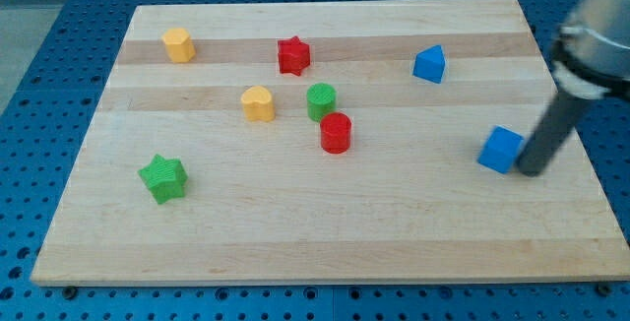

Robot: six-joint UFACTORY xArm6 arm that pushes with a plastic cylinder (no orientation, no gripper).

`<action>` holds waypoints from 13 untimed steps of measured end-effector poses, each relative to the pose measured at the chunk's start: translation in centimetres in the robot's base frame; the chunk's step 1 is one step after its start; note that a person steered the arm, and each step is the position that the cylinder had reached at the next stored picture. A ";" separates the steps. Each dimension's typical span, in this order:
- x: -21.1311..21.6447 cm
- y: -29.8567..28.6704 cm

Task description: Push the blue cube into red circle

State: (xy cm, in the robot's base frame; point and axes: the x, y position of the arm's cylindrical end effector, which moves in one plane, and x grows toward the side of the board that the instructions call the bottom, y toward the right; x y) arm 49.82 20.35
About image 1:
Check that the blue cube block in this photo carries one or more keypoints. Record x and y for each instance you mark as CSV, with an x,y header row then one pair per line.
x,y
500,149

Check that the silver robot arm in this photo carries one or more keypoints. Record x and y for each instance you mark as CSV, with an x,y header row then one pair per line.
x,y
590,55

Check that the wooden board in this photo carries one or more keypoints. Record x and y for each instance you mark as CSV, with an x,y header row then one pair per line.
x,y
264,204

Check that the red cylinder block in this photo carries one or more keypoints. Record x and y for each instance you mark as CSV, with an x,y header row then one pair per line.
x,y
335,133

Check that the green cylinder block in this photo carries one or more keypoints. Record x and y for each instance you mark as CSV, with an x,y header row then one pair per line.
x,y
321,100

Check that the yellow heart block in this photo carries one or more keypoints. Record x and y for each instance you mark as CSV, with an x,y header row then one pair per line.
x,y
258,104

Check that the red star block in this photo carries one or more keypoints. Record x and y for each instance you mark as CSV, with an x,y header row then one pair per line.
x,y
293,55

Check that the blue triangular prism block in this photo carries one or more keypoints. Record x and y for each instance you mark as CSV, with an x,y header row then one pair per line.
x,y
430,64

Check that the green star block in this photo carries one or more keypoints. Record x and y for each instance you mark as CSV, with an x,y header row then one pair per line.
x,y
164,178

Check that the yellow hexagon block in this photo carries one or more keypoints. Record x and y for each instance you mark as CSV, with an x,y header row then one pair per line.
x,y
179,45

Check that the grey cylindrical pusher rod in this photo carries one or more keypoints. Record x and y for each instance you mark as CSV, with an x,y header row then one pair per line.
x,y
558,121

